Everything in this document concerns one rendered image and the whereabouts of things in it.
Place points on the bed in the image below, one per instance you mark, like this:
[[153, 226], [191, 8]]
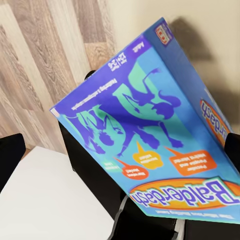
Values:
[[208, 31]]

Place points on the board game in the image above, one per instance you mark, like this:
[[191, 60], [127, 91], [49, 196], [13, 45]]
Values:
[[148, 119]]

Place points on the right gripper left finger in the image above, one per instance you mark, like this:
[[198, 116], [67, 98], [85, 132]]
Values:
[[12, 149]]

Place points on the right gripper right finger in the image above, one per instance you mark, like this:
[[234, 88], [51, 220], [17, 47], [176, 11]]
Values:
[[232, 149]]

